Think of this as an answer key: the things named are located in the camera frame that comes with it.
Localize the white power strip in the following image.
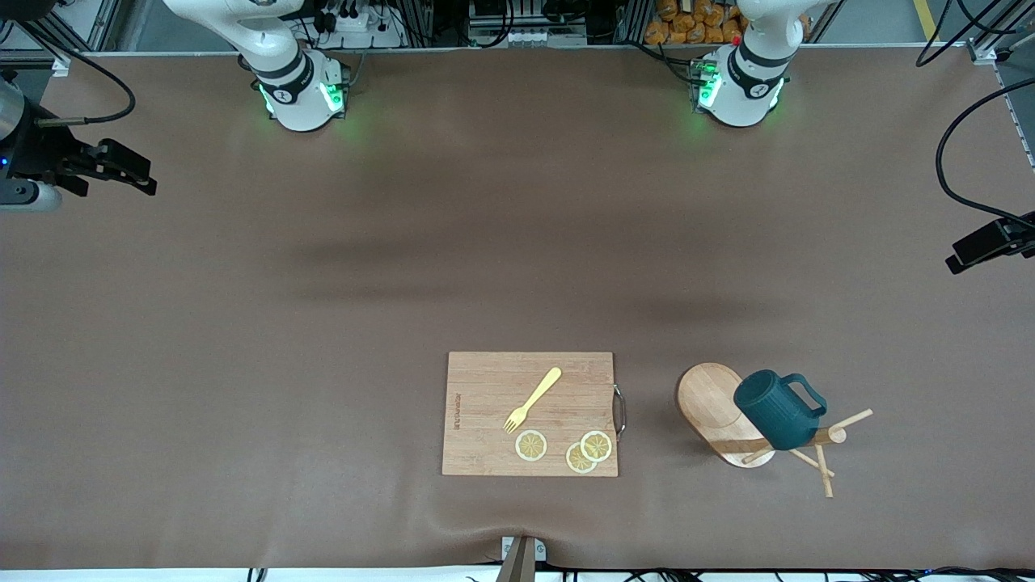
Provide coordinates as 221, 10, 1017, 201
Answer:
319, 6, 405, 49

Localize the brown table mat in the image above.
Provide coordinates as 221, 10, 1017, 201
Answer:
0, 44, 1035, 571

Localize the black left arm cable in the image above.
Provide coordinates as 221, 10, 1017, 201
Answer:
914, 0, 1035, 223

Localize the wooden mug tree rack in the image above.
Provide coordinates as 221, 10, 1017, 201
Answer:
676, 362, 874, 499

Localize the teal cup yellow inside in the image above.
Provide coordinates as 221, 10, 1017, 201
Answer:
733, 370, 828, 452

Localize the white terminal block row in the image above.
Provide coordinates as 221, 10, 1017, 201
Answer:
471, 27, 589, 48

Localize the bamboo cutting board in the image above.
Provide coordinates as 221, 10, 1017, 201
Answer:
441, 351, 627, 478

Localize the yellow plastic fork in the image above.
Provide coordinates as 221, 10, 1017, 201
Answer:
503, 367, 563, 434

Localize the gray camera mount post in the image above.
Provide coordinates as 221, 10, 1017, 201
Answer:
495, 535, 547, 582

